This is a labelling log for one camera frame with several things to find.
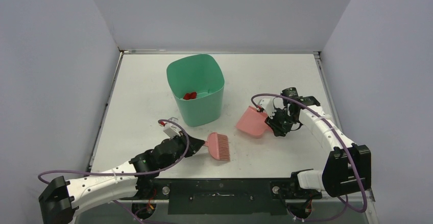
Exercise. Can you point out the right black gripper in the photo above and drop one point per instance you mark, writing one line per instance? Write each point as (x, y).
(275, 123)

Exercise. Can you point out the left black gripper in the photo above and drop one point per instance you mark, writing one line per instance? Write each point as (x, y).
(194, 145)

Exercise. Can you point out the pink plastic dustpan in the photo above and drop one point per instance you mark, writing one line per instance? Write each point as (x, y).
(253, 123)

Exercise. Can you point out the pink hand brush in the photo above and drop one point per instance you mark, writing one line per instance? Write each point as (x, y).
(218, 146)

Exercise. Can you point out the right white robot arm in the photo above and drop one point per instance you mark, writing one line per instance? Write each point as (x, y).
(348, 166)

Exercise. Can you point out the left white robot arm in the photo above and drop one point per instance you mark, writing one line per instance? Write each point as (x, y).
(63, 199)

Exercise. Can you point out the red paper scrap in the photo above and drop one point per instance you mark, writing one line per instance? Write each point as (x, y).
(188, 96)

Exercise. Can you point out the green plastic bin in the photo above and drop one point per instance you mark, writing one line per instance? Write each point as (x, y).
(203, 75)

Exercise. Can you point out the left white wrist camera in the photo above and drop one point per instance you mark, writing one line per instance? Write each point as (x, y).
(170, 129)

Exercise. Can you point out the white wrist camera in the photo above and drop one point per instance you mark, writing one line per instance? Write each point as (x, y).
(266, 105)
(170, 129)

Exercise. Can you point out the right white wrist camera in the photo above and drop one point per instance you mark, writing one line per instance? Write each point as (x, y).
(266, 105)

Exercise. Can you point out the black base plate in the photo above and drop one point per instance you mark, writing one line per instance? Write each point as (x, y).
(221, 196)

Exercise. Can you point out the aluminium table edge rail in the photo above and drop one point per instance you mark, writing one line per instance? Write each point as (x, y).
(165, 51)

